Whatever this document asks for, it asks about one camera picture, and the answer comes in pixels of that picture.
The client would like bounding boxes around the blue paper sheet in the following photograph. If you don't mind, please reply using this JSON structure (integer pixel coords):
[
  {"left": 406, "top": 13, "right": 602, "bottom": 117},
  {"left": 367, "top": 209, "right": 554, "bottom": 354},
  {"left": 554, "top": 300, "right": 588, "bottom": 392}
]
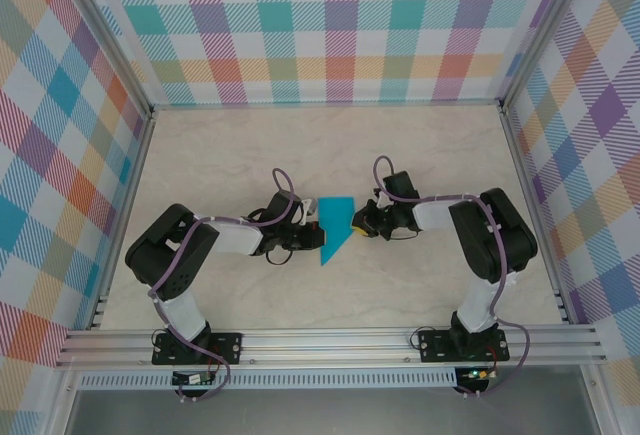
[{"left": 317, "top": 196, "right": 357, "bottom": 268}]

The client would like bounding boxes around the aluminium frame rail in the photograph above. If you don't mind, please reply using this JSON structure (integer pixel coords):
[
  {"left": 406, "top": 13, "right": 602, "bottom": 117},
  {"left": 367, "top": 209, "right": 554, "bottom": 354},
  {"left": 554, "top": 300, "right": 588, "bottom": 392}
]
[
  {"left": 149, "top": 98, "right": 505, "bottom": 112},
  {"left": 499, "top": 107, "right": 574, "bottom": 326},
  {"left": 87, "top": 107, "right": 157, "bottom": 331}
]

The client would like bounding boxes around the aluminium frame post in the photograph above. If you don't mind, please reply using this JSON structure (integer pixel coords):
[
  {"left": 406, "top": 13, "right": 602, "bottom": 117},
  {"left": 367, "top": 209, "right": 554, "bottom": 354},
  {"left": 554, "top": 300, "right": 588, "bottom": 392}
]
[
  {"left": 498, "top": 0, "right": 601, "bottom": 116},
  {"left": 49, "top": 0, "right": 156, "bottom": 119}
]

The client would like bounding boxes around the wide aluminium mounting rail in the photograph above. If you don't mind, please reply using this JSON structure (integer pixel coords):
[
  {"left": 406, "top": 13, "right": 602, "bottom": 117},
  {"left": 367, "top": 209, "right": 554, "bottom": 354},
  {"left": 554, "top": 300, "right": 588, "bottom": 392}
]
[{"left": 55, "top": 327, "right": 606, "bottom": 369}]

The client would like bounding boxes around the purple cable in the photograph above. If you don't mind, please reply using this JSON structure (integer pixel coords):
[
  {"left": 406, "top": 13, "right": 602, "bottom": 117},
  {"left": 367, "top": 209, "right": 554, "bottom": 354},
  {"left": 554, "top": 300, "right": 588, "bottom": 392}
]
[
  {"left": 372, "top": 154, "right": 532, "bottom": 399},
  {"left": 148, "top": 167, "right": 297, "bottom": 403}
]

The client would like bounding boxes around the perforated grey cable tray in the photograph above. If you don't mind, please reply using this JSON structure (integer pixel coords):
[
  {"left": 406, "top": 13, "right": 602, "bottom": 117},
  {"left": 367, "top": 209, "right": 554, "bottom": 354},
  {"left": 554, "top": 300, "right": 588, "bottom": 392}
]
[{"left": 77, "top": 367, "right": 459, "bottom": 390}]

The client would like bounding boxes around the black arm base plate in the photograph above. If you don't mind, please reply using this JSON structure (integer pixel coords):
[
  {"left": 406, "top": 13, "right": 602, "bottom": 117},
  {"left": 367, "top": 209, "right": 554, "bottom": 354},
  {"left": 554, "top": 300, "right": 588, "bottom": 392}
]
[
  {"left": 417, "top": 328, "right": 511, "bottom": 364},
  {"left": 151, "top": 332, "right": 245, "bottom": 366}
]

